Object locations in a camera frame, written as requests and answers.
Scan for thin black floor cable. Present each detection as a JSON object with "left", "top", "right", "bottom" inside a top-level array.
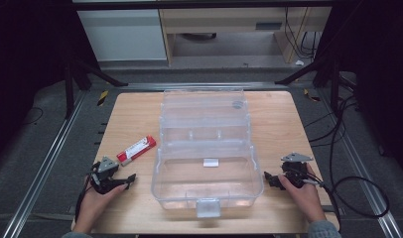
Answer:
[{"left": 21, "top": 106, "right": 45, "bottom": 127}]

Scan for person's right denim sleeve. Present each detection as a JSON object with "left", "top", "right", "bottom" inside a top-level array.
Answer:
[{"left": 307, "top": 219, "right": 342, "bottom": 238}]

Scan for black curtain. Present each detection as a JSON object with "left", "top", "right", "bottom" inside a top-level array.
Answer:
[
  {"left": 317, "top": 0, "right": 403, "bottom": 182},
  {"left": 0, "top": 0, "right": 101, "bottom": 167}
]

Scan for metal floor rail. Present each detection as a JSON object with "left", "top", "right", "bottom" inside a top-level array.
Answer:
[
  {"left": 2, "top": 89, "right": 88, "bottom": 238},
  {"left": 317, "top": 88, "right": 403, "bottom": 238}
]

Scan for yellow and black tape strip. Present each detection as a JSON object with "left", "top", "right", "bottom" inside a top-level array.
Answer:
[
  {"left": 96, "top": 89, "right": 110, "bottom": 107},
  {"left": 303, "top": 87, "right": 323, "bottom": 103}
]

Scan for white cabinet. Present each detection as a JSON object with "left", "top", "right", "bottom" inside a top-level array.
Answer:
[{"left": 75, "top": 8, "right": 169, "bottom": 62}]

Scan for person's denim sleeve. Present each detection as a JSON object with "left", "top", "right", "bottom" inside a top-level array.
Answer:
[
  {"left": 61, "top": 231, "right": 93, "bottom": 238},
  {"left": 307, "top": 219, "right": 342, "bottom": 238}
]

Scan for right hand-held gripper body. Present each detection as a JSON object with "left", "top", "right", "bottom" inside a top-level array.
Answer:
[{"left": 281, "top": 152, "right": 315, "bottom": 189}]

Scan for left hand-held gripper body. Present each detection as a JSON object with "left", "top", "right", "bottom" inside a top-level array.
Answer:
[{"left": 87, "top": 156, "right": 124, "bottom": 195}]

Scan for clear plastic storage box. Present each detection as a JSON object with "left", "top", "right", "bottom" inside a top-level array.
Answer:
[{"left": 150, "top": 87, "right": 265, "bottom": 219}]

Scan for light wooden desk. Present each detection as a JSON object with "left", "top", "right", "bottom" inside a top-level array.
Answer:
[{"left": 158, "top": 6, "right": 333, "bottom": 65}]

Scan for person's right hand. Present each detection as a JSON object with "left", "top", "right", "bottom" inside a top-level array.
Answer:
[{"left": 278, "top": 164, "right": 327, "bottom": 224}]

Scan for black metal stand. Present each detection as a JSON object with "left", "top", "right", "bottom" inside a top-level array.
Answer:
[
  {"left": 274, "top": 54, "right": 343, "bottom": 113},
  {"left": 63, "top": 54, "right": 129, "bottom": 120}
]

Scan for person's left hand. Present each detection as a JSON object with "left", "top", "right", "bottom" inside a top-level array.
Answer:
[{"left": 73, "top": 183, "right": 128, "bottom": 234}]

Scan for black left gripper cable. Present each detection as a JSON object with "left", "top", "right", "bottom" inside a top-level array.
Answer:
[{"left": 73, "top": 161, "right": 102, "bottom": 223}]

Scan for person's left denim sleeve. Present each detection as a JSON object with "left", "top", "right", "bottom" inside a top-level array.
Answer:
[{"left": 61, "top": 231, "right": 93, "bottom": 238}]

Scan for black cables under desk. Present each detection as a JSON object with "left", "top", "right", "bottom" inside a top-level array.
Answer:
[{"left": 283, "top": 6, "right": 323, "bottom": 60}]

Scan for black floor cables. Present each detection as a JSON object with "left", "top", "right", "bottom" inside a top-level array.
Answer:
[{"left": 303, "top": 93, "right": 360, "bottom": 149}]

